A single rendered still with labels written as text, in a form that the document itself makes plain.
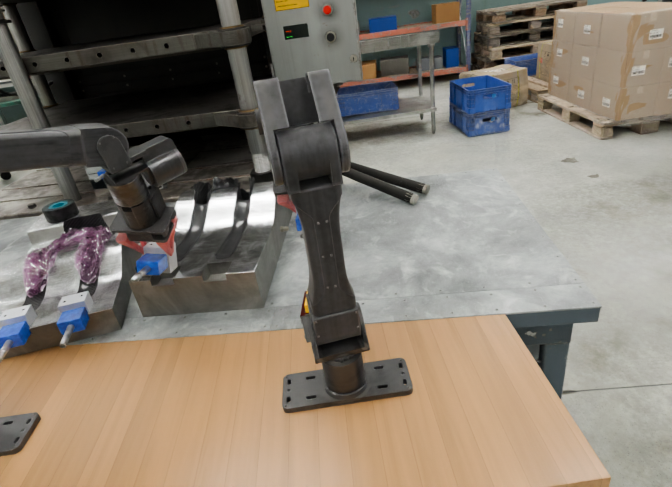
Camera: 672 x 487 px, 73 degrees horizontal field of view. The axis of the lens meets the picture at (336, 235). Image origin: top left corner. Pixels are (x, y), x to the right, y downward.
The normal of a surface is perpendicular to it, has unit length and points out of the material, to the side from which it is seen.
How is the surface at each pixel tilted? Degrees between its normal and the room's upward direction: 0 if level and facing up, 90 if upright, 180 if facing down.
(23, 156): 93
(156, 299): 90
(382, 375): 0
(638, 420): 0
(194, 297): 90
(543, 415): 0
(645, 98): 99
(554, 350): 90
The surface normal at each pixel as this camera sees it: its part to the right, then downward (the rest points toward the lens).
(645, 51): 0.03, 0.36
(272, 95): 0.07, -0.24
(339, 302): 0.22, 0.48
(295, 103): 0.17, 0.19
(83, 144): 0.65, 0.29
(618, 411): -0.13, -0.87
